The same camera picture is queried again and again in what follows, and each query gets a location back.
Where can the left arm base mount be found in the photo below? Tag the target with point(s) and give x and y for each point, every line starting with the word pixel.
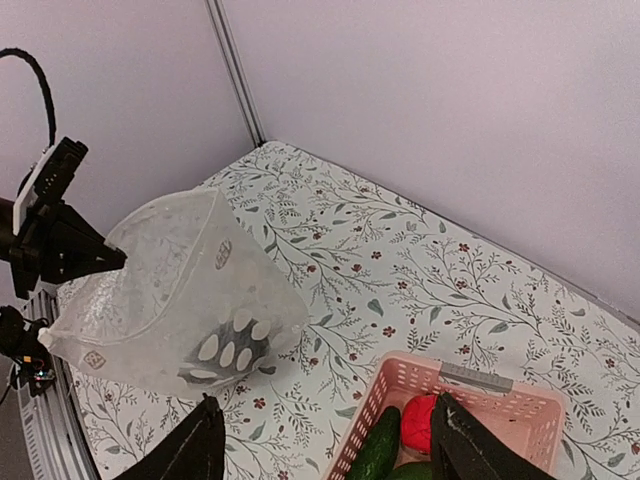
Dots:
pixel 19 343

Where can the clear zip top bag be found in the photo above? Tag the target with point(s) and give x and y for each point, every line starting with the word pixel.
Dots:
pixel 190 268

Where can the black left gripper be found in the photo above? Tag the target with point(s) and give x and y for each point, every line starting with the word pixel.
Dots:
pixel 54 245

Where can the red wrinkled apple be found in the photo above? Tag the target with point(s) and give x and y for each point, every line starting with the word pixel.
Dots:
pixel 416 430

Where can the pink plastic basket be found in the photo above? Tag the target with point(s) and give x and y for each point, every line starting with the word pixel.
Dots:
pixel 400 377

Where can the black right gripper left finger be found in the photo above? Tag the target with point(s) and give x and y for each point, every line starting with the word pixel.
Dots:
pixel 194 449

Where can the green avocado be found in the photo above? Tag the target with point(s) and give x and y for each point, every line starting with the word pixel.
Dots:
pixel 412 471

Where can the dark purple eggplant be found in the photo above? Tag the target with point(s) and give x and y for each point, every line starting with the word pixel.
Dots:
pixel 227 353

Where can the left aluminium frame post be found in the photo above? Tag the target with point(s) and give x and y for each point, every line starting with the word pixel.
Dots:
pixel 232 60

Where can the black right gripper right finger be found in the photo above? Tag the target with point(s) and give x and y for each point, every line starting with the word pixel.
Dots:
pixel 483 436

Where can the green cucumber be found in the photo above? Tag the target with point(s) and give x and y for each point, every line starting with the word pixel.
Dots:
pixel 377 456

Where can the aluminium front rail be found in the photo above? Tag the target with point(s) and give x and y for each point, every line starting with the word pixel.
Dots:
pixel 51 419

